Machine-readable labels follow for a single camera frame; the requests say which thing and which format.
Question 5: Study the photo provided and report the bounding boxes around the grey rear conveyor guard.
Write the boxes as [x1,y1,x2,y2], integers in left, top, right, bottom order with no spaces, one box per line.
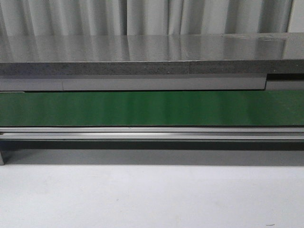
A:
[0,73,304,92]

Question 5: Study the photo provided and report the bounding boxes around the white pleated curtain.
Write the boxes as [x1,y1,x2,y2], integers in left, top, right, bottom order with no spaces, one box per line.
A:
[0,0,304,36]

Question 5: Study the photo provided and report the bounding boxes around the green conveyor belt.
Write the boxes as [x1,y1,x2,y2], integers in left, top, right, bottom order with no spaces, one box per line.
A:
[0,90,304,127]

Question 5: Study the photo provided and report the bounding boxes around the aluminium front conveyor rail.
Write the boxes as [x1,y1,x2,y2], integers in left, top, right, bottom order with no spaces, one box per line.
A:
[0,126,304,141]

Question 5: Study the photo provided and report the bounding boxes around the grey conveyor support leg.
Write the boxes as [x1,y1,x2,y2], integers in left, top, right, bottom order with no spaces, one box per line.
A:
[0,141,11,166]

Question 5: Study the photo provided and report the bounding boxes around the grey stone slab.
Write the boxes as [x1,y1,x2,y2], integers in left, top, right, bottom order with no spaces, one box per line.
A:
[0,33,304,76]

